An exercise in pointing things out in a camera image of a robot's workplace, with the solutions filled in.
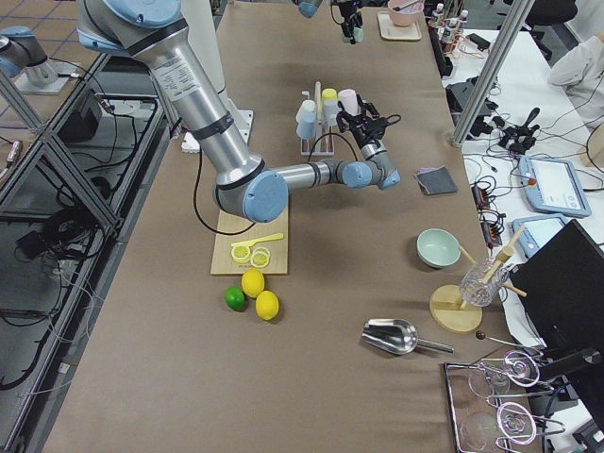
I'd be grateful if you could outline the metal glass rack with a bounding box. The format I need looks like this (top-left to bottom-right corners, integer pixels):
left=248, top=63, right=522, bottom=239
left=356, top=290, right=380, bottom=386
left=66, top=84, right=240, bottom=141
left=444, top=348, right=566, bottom=452

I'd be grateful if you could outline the lemon slice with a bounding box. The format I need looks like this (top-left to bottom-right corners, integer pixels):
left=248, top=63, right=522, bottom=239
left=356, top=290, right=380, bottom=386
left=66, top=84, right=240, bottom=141
left=231, top=245, right=252, bottom=264
left=249, top=252, right=271, bottom=269
left=253, top=246, right=271, bottom=256

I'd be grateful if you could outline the teach pendant upper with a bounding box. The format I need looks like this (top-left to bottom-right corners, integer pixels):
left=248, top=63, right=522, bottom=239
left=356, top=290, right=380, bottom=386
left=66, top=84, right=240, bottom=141
left=518, top=156, right=592, bottom=218

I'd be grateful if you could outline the wooden cup tree stand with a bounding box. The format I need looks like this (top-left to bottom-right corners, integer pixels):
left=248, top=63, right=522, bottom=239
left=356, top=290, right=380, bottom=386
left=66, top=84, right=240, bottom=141
left=429, top=226, right=528, bottom=333

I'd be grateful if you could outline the light green bowl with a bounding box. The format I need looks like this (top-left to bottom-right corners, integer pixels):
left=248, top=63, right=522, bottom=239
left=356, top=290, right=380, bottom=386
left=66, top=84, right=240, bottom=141
left=416, top=228, right=461, bottom=269

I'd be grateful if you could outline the pink plastic cup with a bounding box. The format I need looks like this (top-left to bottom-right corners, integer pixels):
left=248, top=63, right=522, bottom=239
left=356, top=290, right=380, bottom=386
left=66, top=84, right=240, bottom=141
left=338, top=89, right=360, bottom=116

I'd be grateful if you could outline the clear glass cup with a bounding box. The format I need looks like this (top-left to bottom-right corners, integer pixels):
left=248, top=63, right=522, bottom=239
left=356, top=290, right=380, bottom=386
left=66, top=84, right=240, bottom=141
left=460, top=257, right=509, bottom=307

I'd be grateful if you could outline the yellow plastic cup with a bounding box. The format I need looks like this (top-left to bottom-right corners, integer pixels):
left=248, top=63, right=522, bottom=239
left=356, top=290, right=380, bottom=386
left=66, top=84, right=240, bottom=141
left=321, top=88, right=338, bottom=103

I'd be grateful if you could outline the white wire cup rack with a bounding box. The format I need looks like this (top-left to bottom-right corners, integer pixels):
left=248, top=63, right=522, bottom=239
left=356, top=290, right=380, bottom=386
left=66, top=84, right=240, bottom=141
left=295, top=81, right=335, bottom=156

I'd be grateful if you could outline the bamboo cutting board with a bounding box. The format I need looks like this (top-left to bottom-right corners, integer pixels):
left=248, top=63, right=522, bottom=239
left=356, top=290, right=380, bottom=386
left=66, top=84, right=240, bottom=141
left=210, top=208, right=289, bottom=276

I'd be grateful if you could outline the yellow lemon outer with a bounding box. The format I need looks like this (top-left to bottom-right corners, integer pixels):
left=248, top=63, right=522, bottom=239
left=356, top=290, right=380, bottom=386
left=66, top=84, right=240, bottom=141
left=255, top=290, right=280, bottom=321

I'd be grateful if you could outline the green lime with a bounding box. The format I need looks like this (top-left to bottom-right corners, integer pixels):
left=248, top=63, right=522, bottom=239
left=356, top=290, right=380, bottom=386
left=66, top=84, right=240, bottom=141
left=224, top=286, right=246, bottom=311

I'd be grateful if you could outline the lemon slice top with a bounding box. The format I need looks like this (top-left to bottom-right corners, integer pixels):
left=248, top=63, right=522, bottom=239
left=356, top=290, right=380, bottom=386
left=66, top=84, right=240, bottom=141
left=231, top=245, right=252, bottom=264

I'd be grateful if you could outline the aluminium frame post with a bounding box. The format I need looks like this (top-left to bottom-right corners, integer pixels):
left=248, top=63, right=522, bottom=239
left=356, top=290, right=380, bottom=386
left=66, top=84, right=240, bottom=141
left=450, top=0, right=534, bottom=148

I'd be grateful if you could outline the teach pendant lower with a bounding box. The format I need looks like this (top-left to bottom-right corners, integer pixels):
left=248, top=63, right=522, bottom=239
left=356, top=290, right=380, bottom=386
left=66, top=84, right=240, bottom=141
left=512, top=213, right=569, bottom=259

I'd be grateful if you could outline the light blue plastic cup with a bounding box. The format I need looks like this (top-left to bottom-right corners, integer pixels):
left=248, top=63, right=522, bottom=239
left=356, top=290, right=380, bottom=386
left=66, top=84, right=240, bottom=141
left=296, top=109, right=316, bottom=140

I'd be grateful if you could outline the black monitor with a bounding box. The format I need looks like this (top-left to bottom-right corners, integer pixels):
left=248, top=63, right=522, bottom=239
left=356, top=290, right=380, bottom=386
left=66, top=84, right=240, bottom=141
left=512, top=220, right=603, bottom=352

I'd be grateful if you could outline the person in white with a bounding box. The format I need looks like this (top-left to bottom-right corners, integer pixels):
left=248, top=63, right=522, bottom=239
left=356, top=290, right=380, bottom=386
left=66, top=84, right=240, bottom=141
left=548, top=31, right=603, bottom=130

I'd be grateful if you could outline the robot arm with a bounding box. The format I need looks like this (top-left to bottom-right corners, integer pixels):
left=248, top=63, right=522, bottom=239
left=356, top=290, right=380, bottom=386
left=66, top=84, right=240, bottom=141
left=293, top=0, right=363, bottom=44
left=77, top=1, right=400, bottom=223

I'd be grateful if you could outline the grey plastic cup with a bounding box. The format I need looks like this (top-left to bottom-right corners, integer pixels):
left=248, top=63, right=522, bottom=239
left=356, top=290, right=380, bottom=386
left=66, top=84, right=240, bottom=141
left=323, top=99, right=340, bottom=127

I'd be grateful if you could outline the yellow plastic knife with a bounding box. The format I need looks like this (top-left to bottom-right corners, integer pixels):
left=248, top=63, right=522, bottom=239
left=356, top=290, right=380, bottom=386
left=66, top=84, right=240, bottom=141
left=230, top=232, right=285, bottom=247

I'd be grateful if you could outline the grey folded cloth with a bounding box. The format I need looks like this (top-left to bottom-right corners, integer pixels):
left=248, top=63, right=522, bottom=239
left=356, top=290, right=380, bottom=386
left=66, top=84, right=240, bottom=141
left=413, top=165, right=458, bottom=196

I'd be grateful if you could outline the pink bowl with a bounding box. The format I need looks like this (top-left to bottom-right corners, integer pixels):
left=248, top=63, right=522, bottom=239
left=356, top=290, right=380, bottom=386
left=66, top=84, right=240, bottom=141
left=387, top=0, right=424, bottom=26

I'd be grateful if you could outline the beige tray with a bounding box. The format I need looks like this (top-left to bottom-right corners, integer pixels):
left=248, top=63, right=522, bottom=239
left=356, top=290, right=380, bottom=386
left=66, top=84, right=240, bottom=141
left=377, top=12, right=422, bottom=42

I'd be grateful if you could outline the lemon slice behind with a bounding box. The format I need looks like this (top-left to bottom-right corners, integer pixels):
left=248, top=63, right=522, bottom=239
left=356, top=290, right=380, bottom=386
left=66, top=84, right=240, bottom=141
left=253, top=246, right=271, bottom=256

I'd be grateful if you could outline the white plastic cup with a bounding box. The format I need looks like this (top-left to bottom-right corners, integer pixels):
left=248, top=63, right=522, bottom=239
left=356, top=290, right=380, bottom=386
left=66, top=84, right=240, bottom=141
left=298, top=99, right=316, bottom=114

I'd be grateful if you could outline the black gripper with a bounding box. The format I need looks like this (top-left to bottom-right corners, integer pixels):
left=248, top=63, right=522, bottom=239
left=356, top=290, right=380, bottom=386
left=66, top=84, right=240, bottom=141
left=332, top=0, right=362, bottom=44
left=336, top=93, right=388, bottom=147

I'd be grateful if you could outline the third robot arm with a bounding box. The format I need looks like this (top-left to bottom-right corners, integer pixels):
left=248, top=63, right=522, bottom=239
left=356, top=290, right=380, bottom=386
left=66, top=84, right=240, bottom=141
left=1, top=25, right=72, bottom=95

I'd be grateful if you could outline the metal scoop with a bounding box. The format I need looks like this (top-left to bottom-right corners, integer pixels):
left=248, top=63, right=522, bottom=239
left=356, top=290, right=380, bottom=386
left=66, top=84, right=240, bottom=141
left=361, top=318, right=455, bottom=356

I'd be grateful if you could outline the teach pendant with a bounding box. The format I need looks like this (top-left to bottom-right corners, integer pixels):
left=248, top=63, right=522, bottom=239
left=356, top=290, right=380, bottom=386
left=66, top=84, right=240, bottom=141
left=518, top=156, right=592, bottom=218
left=512, top=213, right=569, bottom=259

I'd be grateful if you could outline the lemon slice front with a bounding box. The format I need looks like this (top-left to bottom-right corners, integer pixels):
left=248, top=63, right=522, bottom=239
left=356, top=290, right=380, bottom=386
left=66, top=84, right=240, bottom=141
left=249, top=252, right=271, bottom=269

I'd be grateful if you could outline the yellow lemon near board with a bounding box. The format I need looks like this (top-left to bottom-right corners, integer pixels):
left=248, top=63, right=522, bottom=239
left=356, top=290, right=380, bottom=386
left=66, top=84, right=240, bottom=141
left=241, top=268, right=265, bottom=299

